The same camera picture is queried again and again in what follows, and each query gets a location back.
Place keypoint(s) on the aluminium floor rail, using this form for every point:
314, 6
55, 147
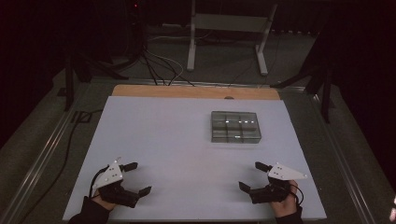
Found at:
40, 161
211, 84
345, 168

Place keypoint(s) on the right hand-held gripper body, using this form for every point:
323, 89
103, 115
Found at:
281, 174

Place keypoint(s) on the white power strip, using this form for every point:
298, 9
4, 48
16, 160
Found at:
172, 25

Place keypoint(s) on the white metal stand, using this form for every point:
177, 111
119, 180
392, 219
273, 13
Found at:
230, 22

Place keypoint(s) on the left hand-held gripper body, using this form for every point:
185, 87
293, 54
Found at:
110, 175

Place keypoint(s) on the white table mat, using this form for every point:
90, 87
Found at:
174, 149

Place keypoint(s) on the person's right hand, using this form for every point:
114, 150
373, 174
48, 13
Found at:
285, 207

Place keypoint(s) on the clear plastic compartment box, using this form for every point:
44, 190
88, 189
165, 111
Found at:
235, 127

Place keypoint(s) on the black tripod stand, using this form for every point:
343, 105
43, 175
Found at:
69, 84
325, 93

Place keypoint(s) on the pale blurred object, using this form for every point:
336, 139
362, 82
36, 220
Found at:
393, 211

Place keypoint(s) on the person's left hand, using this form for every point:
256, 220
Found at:
105, 204

